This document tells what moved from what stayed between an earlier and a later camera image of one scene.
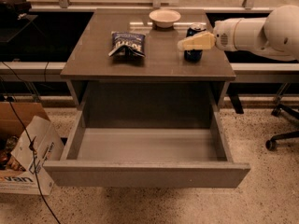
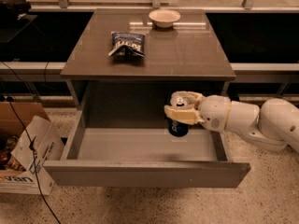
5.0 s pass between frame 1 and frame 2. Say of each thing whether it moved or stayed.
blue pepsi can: moved
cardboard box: stayed
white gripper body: moved
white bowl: stayed
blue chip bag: stayed
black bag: stayed
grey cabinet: stayed
